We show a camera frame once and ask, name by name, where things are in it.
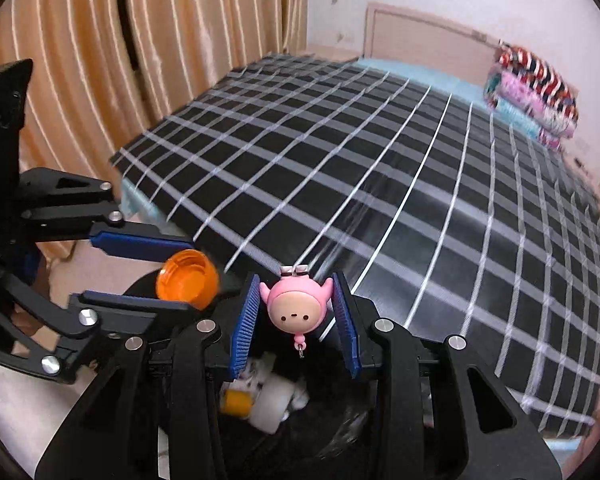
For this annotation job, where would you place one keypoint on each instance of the red white striped folded quilt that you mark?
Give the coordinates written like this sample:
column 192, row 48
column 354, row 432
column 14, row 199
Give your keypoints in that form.
column 535, row 72

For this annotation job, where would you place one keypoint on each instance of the white plastic bottle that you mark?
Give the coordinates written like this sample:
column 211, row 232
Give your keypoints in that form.
column 275, row 405

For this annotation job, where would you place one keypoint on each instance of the beige wooden headboard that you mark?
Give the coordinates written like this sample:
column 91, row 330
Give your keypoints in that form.
column 430, row 35

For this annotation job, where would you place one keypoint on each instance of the black white checkered blanket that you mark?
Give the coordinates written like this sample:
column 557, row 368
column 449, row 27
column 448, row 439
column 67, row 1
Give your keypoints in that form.
column 380, row 200

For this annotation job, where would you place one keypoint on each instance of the white wall socket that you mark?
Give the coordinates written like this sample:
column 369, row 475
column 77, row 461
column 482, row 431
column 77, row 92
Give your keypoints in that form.
column 346, row 37

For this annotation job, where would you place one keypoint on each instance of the orange striped curtain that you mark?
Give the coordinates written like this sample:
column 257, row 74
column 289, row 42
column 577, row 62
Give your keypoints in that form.
column 210, row 30
column 55, row 60

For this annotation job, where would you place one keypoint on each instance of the light blue bed sheet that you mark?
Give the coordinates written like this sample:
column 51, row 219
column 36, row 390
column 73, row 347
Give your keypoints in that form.
column 430, row 77

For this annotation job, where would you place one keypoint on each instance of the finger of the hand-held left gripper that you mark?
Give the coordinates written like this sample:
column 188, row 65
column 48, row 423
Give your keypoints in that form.
column 140, row 241
column 125, row 307

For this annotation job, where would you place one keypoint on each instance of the light blue folded quilt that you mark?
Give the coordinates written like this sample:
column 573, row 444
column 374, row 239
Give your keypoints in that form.
column 525, row 122

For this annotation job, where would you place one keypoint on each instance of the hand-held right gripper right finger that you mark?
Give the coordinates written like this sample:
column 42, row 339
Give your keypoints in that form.
column 347, row 330

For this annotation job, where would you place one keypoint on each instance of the orange plastic cap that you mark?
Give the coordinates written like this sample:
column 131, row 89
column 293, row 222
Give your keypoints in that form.
column 192, row 280

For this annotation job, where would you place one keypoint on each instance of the bin with black bag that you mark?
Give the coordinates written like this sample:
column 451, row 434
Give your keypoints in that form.
column 330, row 435

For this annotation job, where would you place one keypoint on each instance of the yellow-orange plastic object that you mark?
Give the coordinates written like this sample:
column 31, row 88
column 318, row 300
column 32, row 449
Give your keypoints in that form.
column 237, row 403

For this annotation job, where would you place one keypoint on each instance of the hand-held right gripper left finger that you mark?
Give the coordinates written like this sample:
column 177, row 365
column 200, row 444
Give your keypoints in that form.
column 245, row 330

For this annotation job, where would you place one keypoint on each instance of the pink printed folded quilt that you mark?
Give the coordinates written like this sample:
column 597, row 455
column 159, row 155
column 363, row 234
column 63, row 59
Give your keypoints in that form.
column 525, row 100

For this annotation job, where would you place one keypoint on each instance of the white cloth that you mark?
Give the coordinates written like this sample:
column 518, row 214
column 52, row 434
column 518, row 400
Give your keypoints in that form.
column 20, row 420

